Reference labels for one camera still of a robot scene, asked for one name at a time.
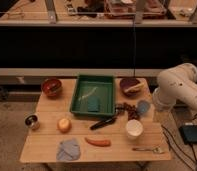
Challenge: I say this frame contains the blue-grey cloth towel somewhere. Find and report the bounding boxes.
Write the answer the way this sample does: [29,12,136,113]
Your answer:
[56,138,81,161]

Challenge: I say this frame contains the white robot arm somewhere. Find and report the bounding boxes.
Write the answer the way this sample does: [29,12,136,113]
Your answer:
[152,63,197,111]

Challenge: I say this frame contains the small blue cup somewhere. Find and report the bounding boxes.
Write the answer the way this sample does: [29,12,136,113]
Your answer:
[137,100,150,115]

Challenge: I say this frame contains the white paper cup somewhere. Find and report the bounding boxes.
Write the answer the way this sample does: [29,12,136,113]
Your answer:
[125,119,143,140]

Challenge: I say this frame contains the metal cup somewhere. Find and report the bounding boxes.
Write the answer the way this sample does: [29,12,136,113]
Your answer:
[25,115,40,130]

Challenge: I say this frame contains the green plastic tray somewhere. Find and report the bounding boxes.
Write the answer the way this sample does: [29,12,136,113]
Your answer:
[70,75,115,117]

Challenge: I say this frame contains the blue sponge in tray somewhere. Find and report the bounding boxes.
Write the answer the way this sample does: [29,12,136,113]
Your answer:
[87,96,100,112]

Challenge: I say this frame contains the clear wrapper in tray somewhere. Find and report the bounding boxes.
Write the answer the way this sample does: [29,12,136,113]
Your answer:
[78,87,97,101]

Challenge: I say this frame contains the banana in bowl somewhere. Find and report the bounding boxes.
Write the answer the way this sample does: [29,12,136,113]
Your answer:
[124,83,144,93]

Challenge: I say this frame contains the red bowl left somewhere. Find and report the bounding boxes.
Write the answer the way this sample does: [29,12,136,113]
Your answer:
[41,78,62,98]

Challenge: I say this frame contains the yellow round fruit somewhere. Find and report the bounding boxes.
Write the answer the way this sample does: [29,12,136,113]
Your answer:
[57,118,71,133]

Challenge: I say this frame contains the orange carrot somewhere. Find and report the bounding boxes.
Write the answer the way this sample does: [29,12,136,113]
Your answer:
[85,138,111,147]

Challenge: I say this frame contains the metal fork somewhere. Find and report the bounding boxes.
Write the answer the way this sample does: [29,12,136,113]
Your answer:
[132,147,164,154]

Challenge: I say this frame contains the black foot pedal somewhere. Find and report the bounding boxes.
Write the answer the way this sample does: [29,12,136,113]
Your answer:
[179,125,197,144]

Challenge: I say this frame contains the black handled utensil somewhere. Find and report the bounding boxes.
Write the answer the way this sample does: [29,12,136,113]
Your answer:
[90,117,116,130]

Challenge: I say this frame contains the brown chain pile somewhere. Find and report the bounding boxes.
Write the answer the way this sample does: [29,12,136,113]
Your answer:
[115,102,141,121]

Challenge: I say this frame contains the black hanging cable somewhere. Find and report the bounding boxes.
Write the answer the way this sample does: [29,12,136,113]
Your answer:
[132,22,137,79]

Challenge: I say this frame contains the black floor cables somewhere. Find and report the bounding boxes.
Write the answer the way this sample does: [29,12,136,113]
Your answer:
[161,113,197,171]

